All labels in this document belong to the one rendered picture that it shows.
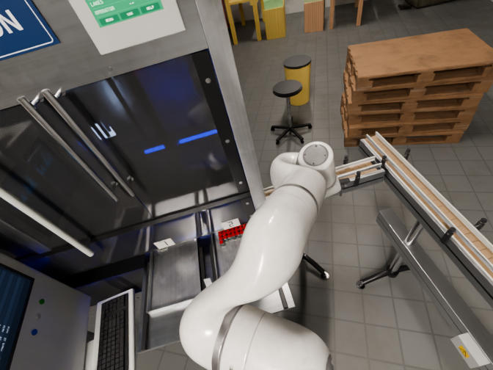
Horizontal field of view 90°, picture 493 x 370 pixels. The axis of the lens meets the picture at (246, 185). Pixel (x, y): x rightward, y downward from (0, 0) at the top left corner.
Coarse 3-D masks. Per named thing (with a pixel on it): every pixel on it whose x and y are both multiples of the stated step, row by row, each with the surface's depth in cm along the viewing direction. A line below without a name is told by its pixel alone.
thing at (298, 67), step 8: (296, 56) 335; (304, 56) 330; (288, 64) 324; (296, 64) 320; (304, 64) 315; (288, 72) 326; (296, 72) 320; (304, 72) 322; (296, 80) 329; (304, 80) 330; (304, 88) 339; (296, 96) 348; (304, 96) 349; (296, 104) 358
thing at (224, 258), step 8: (216, 232) 136; (216, 240) 133; (240, 240) 130; (216, 248) 130; (224, 248) 129; (232, 248) 128; (216, 256) 127; (224, 256) 126; (232, 256) 125; (216, 264) 123; (224, 264) 123; (216, 272) 118; (224, 272) 120
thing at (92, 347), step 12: (108, 300) 131; (132, 300) 129; (96, 312) 128; (132, 312) 124; (96, 324) 124; (132, 324) 120; (96, 336) 120; (132, 336) 117; (96, 348) 116; (132, 348) 113; (84, 360) 114; (96, 360) 113; (132, 360) 110
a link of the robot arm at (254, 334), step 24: (240, 312) 36; (264, 312) 37; (240, 336) 33; (264, 336) 32; (288, 336) 32; (312, 336) 33; (240, 360) 32; (264, 360) 31; (288, 360) 30; (312, 360) 30
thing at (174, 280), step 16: (192, 240) 136; (160, 256) 133; (176, 256) 131; (192, 256) 130; (160, 272) 127; (176, 272) 125; (192, 272) 124; (160, 288) 121; (176, 288) 120; (192, 288) 118; (160, 304) 116; (176, 304) 112
